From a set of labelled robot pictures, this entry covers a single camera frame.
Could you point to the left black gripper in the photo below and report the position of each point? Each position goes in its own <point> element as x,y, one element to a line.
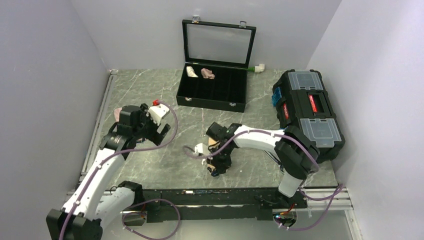
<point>155,136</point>

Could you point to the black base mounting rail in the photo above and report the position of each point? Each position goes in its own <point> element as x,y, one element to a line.
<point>260,203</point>

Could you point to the black plastic toolbox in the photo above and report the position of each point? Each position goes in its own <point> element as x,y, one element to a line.
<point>301,99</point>

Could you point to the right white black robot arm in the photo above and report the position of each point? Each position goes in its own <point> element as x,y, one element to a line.
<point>294,153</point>

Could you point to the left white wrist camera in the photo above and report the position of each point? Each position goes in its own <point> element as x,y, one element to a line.
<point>158,111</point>

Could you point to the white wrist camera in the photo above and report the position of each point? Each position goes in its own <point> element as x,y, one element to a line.
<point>201,150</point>
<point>158,111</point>

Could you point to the black compartment storage box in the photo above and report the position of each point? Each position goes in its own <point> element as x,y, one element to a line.
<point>225,49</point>

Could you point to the rolled white underwear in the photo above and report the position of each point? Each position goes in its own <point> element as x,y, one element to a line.
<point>190,72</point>

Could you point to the green white pipe fitting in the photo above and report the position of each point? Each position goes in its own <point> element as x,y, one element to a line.
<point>257,69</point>

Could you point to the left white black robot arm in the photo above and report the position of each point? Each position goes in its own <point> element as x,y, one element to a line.
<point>123,137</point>

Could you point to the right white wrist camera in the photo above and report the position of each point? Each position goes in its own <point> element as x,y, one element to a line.
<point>201,150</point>

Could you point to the pink underwear navy trim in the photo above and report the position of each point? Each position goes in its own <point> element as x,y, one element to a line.
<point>116,113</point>

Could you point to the rolled pink underwear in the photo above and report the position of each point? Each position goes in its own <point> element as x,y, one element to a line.
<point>207,74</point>

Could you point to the beige underwear navy trim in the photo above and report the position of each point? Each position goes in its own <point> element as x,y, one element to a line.
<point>212,147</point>

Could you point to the aluminium frame rail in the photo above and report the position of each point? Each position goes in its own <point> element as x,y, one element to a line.
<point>77,216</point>

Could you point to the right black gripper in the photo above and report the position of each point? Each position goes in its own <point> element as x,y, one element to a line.
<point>221,165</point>

